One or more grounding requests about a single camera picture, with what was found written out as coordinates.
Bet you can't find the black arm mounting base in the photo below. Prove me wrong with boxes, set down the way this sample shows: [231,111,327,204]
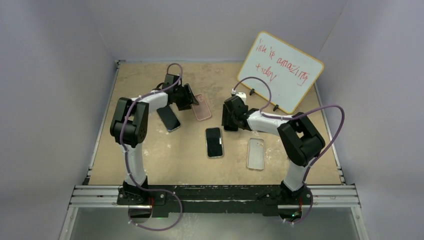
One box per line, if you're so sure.
[116,182,313,223]

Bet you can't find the aluminium table frame rail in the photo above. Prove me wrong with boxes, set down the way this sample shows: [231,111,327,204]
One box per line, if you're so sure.
[59,60,121,240]

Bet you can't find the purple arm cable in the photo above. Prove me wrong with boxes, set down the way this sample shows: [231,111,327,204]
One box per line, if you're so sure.
[118,62,184,233]
[231,76,346,226]

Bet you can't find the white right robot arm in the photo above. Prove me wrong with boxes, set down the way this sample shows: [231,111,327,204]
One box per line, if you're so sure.
[222,95,326,204]

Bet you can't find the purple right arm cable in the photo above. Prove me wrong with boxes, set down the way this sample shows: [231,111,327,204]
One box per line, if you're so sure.
[231,76,346,226]

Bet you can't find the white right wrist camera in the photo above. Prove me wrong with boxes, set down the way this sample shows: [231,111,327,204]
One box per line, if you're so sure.
[231,91,247,104]

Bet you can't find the pink phone case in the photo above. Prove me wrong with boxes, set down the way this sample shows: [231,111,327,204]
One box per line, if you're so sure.
[191,94,212,121]

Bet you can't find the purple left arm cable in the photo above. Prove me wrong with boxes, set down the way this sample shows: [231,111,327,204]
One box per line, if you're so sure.
[118,62,184,233]

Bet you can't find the yellow framed whiteboard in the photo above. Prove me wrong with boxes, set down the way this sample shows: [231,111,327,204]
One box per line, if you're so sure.
[237,31,325,114]

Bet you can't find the black phone with white reflection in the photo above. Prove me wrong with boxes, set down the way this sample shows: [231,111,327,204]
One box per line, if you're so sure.
[205,127,224,158]

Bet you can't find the frosted clear phone case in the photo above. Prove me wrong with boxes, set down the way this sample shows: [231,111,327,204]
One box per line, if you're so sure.
[246,138,265,171]

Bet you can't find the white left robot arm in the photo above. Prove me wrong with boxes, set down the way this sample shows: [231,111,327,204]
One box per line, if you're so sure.
[109,73,198,205]

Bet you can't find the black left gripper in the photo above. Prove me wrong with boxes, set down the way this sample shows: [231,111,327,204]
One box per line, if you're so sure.
[173,85,198,111]

